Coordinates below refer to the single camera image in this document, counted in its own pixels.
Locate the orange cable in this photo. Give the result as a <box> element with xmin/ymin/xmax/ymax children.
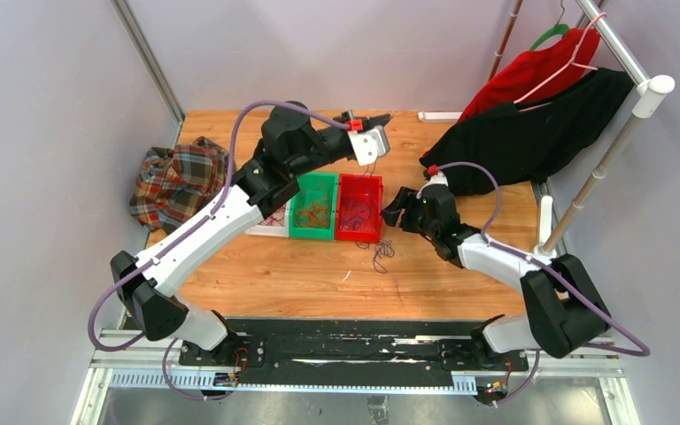
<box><xmin>291</xmin><ymin>182</ymin><xmax>336</xmax><ymax>230</ymax></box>

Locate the red cable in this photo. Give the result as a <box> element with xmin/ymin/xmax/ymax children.
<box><xmin>260</xmin><ymin>208</ymin><xmax>290</xmax><ymax>230</ymax></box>

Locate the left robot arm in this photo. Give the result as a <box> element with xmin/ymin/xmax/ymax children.
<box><xmin>102</xmin><ymin>101</ymin><xmax>392</xmax><ymax>366</ymax></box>

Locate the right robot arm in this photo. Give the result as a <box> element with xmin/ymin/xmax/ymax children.
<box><xmin>380</xmin><ymin>183</ymin><xmax>610</xmax><ymax>369</ymax></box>

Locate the red plastic bin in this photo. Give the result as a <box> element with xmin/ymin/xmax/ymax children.
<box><xmin>335</xmin><ymin>174</ymin><xmax>383</xmax><ymax>243</ymax></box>

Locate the white plastic strip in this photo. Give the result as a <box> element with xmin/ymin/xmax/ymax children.
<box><xmin>417</xmin><ymin>111</ymin><xmax>461</xmax><ymax>123</ymax></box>

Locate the green plastic bin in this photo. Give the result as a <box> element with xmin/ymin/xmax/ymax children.
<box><xmin>288</xmin><ymin>173</ymin><xmax>339</xmax><ymax>240</ymax></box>

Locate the white plastic bin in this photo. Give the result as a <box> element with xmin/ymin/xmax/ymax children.
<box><xmin>245</xmin><ymin>201</ymin><xmax>290</xmax><ymax>238</ymax></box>

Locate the black shirt on hanger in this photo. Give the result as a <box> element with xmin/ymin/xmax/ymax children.
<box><xmin>419</xmin><ymin>68</ymin><xmax>634</xmax><ymax>196</ymax></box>

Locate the red shirt on hanger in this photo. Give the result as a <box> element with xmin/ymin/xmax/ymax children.
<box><xmin>458</xmin><ymin>28</ymin><xmax>600</xmax><ymax>122</ymax></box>

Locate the plaid flannel shirt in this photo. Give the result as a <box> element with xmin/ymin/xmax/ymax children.
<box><xmin>128</xmin><ymin>136</ymin><xmax>229</xmax><ymax>235</ymax></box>

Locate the green hanger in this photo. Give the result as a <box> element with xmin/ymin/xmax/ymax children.
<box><xmin>529</xmin><ymin>0</ymin><xmax>570</xmax><ymax>51</ymax></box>

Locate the pink hanger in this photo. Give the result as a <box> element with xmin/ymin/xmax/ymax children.
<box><xmin>514</xmin><ymin>12</ymin><xmax>607</xmax><ymax>104</ymax></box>

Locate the metal clothes rack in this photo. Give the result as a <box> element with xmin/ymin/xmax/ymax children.
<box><xmin>483</xmin><ymin>0</ymin><xmax>676</xmax><ymax>259</ymax></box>

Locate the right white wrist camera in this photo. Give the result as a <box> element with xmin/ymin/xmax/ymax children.
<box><xmin>416</xmin><ymin>165</ymin><xmax>448</xmax><ymax>199</ymax></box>

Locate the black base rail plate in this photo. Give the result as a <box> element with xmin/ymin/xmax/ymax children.
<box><xmin>177</xmin><ymin>318</ymin><xmax>529</xmax><ymax>387</ymax></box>

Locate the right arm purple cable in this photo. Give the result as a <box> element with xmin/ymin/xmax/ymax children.
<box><xmin>428</xmin><ymin>161</ymin><xmax>652</xmax><ymax>407</ymax></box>

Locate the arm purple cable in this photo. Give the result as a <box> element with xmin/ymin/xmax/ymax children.
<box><xmin>428</xmin><ymin>161</ymin><xmax>652</xmax><ymax>407</ymax></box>
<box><xmin>87</xmin><ymin>99</ymin><xmax>367</xmax><ymax>402</ymax></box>

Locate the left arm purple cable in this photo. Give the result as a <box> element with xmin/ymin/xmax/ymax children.
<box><xmin>87</xmin><ymin>99</ymin><xmax>367</xmax><ymax>402</ymax></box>

